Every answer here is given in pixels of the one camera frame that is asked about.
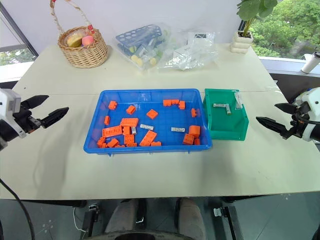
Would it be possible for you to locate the clear plastic bag with toys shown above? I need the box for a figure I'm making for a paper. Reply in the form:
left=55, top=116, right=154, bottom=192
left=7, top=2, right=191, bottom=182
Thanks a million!
left=112, top=21, right=183, bottom=73

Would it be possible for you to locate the green potted plant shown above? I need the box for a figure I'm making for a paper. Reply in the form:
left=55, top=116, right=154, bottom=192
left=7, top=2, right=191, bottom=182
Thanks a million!
left=235, top=0, right=279, bottom=38

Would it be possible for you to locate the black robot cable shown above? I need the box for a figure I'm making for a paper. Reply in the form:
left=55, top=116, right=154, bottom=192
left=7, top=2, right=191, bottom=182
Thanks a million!
left=0, top=176, right=36, bottom=240

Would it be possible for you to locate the wicker basket with handle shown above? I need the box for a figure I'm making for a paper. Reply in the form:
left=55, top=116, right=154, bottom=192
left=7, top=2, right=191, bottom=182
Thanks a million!
left=48, top=0, right=109, bottom=69

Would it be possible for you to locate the long orange block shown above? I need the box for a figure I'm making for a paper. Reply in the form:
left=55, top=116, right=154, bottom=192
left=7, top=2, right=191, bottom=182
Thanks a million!
left=139, top=130, right=158, bottom=147
left=162, top=99, right=181, bottom=108

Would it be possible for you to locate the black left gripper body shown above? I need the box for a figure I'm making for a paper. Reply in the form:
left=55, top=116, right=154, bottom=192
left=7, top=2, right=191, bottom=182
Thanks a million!
left=12, top=100, right=43, bottom=134

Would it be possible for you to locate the black table frame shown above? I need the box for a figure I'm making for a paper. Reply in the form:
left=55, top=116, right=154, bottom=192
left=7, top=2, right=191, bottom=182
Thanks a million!
left=18, top=192, right=320, bottom=240

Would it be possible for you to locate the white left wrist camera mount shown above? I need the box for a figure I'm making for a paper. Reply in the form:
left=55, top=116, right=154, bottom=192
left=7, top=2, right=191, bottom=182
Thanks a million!
left=0, top=88, right=27, bottom=139

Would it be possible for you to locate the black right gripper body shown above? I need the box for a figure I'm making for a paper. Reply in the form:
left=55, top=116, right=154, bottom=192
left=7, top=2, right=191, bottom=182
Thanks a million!
left=280, top=102, right=311, bottom=142

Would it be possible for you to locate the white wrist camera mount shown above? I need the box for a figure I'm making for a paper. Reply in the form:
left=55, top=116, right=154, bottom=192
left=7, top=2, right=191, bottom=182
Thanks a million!
left=0, top=88, right=27, bottom=139
left=294, top=86, right=320, bottom=114

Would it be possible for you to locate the green plastic bin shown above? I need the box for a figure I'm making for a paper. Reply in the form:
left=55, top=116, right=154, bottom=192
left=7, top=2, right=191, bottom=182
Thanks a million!
left=201, top=87, right=250, bottom=142

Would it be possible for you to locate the blue plastic tray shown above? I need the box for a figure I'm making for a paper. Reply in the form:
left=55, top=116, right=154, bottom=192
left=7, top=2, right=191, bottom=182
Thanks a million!
left=82, top=87, right=213, bottom=156

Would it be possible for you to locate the blue test tube rack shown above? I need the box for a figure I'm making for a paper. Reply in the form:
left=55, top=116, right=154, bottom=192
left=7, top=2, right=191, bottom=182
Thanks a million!
left=115, top=23, right=164, bottom=56

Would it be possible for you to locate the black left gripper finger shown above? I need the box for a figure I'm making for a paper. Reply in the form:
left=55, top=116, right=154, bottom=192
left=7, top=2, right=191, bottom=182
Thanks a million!
left=40, top=106, right=70, bottom=129
left=21, top=94, right=50, bottom=110

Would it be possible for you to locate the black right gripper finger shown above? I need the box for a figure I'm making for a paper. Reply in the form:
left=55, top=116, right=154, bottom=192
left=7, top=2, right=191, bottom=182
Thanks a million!
left=255, top=116, right=292, bottom=138
left=274, top=102, right=299, bottom=115

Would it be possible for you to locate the white plant pot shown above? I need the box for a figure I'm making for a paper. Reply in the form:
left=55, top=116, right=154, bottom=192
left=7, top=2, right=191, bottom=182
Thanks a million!
left=229, top=30, right=254, bottom=54

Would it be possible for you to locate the grey rounded robot leg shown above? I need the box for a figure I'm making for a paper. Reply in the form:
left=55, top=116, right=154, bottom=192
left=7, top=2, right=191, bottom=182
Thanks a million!
left=103, top=198, right=140, bottom=234
left=175, top=197, right=206, bottom=240

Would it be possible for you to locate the white cup with black lid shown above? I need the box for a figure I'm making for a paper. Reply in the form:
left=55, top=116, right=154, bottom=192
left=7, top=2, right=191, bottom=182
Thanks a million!
left=300, top=51, right=320, bottom=74

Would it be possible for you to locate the yellow toy fruit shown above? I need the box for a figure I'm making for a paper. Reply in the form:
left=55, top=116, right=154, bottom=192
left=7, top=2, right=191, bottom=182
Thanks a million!
left=65, top=32, right=84, bottom=48

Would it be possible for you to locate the pink toy peach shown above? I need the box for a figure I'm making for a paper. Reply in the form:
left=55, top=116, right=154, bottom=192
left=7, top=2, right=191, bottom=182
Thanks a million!
left=81, top=35, right=96, bottom=47

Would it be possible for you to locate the flat orange block plate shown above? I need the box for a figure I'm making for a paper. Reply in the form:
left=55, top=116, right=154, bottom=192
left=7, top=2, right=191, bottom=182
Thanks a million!
left=120, top=117, right=139, bottom=127
left=101, top=125, right=123, bottom=138

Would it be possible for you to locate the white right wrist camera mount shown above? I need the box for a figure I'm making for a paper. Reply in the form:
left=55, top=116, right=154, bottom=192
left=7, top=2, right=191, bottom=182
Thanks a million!
left=294, top=86, right=320, bottom=114

